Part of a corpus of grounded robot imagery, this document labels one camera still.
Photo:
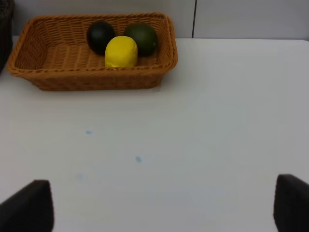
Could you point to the orange wicker basket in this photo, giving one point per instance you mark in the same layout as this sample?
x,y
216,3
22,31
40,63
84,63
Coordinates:
x,y
52,53

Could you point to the dark mangosteen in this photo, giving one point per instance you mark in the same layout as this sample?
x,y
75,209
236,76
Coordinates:
x,y
99,35

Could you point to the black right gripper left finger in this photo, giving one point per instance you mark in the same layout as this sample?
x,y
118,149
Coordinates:
x,y
29,210

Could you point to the green lime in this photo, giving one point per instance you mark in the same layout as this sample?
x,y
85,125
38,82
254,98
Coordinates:
x,y
144,36

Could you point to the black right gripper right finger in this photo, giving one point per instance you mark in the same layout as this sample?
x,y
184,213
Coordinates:
x,y
291,204

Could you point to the yellow lemon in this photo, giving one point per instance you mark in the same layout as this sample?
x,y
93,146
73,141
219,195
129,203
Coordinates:
x,y
121,51

